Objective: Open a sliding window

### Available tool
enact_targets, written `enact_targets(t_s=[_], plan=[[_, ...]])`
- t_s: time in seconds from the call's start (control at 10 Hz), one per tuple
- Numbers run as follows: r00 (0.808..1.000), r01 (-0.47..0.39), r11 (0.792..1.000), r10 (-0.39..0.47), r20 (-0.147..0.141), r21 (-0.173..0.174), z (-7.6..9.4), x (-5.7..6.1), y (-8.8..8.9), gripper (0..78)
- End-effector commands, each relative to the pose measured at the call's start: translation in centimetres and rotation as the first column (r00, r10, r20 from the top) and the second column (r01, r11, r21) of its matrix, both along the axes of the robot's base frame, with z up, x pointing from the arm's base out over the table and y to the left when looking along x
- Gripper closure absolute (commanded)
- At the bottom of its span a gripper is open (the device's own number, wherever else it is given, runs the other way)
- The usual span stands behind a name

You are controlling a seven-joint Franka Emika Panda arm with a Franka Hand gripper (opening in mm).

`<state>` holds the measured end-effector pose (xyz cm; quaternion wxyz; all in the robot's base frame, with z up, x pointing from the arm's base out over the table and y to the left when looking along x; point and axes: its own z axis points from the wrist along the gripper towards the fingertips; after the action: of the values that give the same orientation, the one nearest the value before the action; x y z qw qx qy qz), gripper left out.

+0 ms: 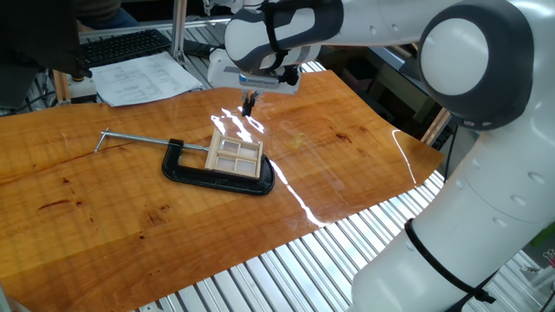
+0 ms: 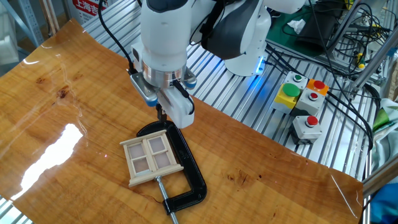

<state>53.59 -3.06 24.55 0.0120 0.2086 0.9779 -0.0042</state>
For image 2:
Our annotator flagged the black camera cable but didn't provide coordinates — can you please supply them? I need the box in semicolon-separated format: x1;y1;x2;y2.
97;0;138;75

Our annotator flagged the grey box large red button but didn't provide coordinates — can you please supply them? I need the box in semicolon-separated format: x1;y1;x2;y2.
288;115;323;146

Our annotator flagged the silver camera with blue ends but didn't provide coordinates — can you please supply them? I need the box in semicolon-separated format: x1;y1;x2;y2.
129;67;198;108

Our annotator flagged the blue metal shelf frame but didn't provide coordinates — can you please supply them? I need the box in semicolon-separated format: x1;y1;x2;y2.
0;0;45;48

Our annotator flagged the miniature wooden sliding window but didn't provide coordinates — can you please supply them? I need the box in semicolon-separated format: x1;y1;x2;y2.
119;129;185;188

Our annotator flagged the green table mat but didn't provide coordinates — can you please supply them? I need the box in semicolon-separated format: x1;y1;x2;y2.
266;0;346;58

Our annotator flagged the crumpled white tissue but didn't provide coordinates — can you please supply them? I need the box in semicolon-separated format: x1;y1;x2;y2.
286;19;307;35

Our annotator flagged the wooden stick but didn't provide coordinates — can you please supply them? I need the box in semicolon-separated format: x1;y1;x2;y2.
39;0;60;35

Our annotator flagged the grey box small green button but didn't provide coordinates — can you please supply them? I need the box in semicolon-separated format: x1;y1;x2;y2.
284;70;309;91

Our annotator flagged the yellow box with green button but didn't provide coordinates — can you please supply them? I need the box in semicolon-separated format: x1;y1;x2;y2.
272;82;302;114

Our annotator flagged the orange box with red button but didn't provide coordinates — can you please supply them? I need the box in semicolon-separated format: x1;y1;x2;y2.
306;78;330;97

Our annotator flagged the red and white sign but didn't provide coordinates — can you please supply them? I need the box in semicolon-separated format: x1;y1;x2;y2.
71;0;109;19

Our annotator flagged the glossy wood-grain mat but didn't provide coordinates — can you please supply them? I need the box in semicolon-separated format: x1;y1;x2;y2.
0;17;364;224

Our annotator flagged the grey box small red button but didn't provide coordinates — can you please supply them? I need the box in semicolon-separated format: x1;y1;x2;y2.
291;88;326;118

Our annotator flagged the green and white cloth bag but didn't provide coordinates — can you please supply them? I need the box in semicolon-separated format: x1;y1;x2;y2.
371;97;398;175

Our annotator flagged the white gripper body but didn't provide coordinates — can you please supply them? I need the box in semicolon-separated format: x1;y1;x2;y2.
157;83;196;129

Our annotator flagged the slanted aluminium profile post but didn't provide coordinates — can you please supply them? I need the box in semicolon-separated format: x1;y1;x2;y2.
350;32;398;91

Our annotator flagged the black pouch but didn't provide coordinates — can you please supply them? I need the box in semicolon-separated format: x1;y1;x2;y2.
294;8;339;53

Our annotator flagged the black C-clamp with steel screw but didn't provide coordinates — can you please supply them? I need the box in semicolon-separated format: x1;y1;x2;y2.
136;120;208;224

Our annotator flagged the blue cloth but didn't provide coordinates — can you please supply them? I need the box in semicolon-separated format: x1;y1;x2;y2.
369;182;398;224

